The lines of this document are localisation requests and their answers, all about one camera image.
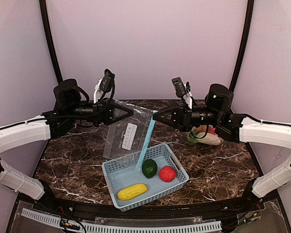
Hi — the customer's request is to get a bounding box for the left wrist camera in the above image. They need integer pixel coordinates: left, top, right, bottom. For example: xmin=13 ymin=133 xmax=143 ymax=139
xmin=93 ymin=69 xmax=115 ymax=103

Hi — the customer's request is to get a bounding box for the yellow corn toy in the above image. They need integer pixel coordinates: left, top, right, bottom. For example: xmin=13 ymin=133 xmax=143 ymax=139
xmin=117 ymin=183 xmax=148 ymax=200

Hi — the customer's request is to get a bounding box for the light blue plastic basket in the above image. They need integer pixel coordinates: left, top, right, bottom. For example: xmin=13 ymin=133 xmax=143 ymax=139
xmin=102 ymin=143 xmax=189 ymax=212

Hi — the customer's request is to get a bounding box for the grey slotted cable duct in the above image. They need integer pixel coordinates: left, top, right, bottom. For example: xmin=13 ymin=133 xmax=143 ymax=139
xmin=21 ymin=208 xmax=222 ymax=233

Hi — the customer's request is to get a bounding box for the white bitter gourd toy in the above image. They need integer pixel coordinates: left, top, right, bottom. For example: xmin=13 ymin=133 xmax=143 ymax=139
xmin=197 ymin=132 xmax=222 ymax=146

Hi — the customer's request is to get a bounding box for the black frame post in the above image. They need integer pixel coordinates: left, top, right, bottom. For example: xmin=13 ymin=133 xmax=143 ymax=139
xmin=39 ymin=0 xmax=63 ymax=83
xmin=229 ymin=0 xmax=255 ymax=92

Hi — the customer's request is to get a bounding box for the green round fruit toy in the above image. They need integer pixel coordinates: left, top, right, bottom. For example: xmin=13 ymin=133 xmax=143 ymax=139
xmin=142 ymin=159 xmax=158 ymax=179

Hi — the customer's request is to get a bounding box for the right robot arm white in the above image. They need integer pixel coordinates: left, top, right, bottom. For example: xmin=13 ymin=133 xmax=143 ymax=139
xmin=153 ymin=83 xmax=291 ymax=198

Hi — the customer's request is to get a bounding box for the clear zip top bag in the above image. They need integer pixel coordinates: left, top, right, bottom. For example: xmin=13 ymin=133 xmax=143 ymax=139
xmin=187 ymin=125 xmax=223 ymax=146

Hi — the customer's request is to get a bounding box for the left black frame post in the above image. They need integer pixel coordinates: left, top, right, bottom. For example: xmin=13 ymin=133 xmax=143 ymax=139
xmin=39 ymin=0 xmax=63 ymax=83

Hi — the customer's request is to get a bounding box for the black aluminium frame rail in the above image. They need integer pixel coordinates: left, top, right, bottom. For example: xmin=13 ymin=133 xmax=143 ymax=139
xmin=31 ymin=199 xmax=262 ymax=220

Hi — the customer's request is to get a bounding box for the red raspberry toy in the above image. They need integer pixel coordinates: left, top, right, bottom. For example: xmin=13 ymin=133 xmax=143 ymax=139
xmin=159 ymin=166 xmax=177 ymax=183

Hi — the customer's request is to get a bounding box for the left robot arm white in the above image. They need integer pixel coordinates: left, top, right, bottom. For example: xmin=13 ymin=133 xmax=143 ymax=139
xmin=0 ymin=79 xmax=133 ymax=201

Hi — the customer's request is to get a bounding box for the right black frame post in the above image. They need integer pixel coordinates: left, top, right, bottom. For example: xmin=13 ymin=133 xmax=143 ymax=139
xmin=229 ymin=0 xmax=255 ymax=92

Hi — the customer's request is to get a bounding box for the green cucumber toy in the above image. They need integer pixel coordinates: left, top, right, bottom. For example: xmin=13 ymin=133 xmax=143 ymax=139
xmin=187 ymin=132 xmax=199 ymax=144

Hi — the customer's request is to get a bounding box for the clear zip bag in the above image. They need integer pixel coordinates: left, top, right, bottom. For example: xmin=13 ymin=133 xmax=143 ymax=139
xmin=103 ymin=104 xmax=157 ymax=164
xmin=187 ymin=125 xmax=223 ymax=146

